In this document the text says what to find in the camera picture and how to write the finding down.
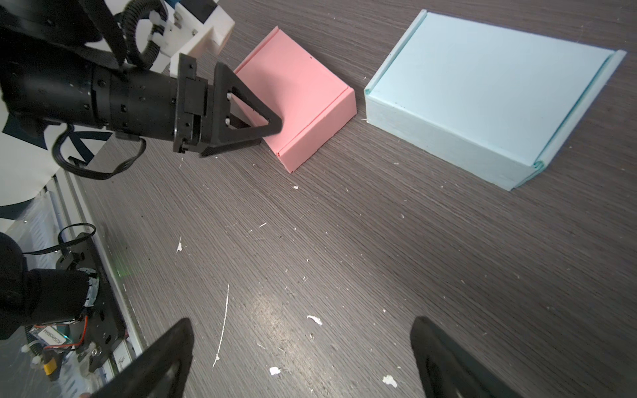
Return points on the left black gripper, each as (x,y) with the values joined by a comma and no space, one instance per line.
(218,118)

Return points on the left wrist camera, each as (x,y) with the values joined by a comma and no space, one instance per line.
(191,28)

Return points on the light blue paper box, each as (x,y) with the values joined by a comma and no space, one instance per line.
(496,102)

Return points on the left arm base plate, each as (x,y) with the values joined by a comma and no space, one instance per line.
(106,328)

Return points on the pink paper box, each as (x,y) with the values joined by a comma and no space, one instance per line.
(313,103)

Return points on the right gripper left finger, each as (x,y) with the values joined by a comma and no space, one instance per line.
(160,371)

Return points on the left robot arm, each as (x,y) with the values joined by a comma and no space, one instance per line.
(133,73)

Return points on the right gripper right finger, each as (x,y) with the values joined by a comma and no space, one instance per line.
(447,370)

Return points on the green circuit board left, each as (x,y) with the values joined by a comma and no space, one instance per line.
(52,346)

